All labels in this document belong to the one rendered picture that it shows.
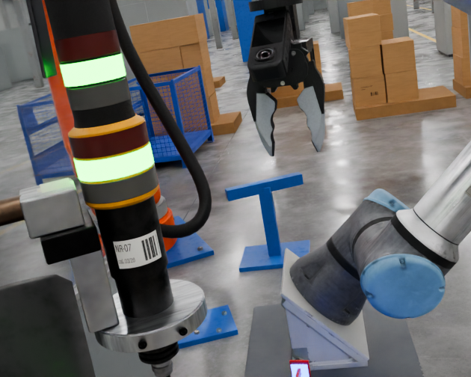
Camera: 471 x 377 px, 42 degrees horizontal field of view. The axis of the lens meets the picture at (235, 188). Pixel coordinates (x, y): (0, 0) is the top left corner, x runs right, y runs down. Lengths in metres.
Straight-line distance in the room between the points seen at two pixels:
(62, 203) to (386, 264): 0.65
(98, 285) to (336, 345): 0.78
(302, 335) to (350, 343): 0.08
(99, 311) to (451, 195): 0.66
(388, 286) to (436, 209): 0.13
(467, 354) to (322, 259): 1.93
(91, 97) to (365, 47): 7.52
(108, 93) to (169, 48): 8.00
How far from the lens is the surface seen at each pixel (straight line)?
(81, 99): 0.34
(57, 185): 0.35
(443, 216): 0.93
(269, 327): 1.27
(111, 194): 0.34
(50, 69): 0.36
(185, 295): 0.39
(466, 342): 3.05
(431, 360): 2.93
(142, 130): 0.34
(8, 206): 0.35
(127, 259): 0.36
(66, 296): 0.53
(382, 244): 0.96
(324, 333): 1.09
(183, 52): 8.31
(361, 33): 7.80
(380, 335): 1.20
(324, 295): 1.09
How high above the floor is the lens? 1.63
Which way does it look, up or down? 17 degrees down
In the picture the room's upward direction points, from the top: 10 degrees counter-clockwise
